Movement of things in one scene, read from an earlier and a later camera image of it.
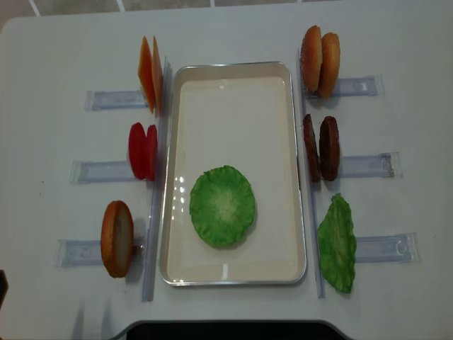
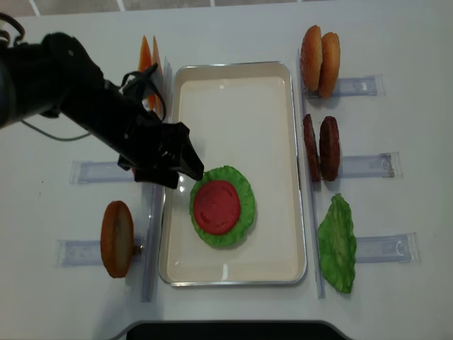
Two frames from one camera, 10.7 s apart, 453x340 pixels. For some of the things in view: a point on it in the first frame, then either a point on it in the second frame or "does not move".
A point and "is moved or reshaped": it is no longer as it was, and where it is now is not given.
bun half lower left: [117, 237] does not move
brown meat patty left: [311, 149] does not move
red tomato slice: [151, 153] is moved or reshaped
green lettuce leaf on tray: [222, 205] does not move
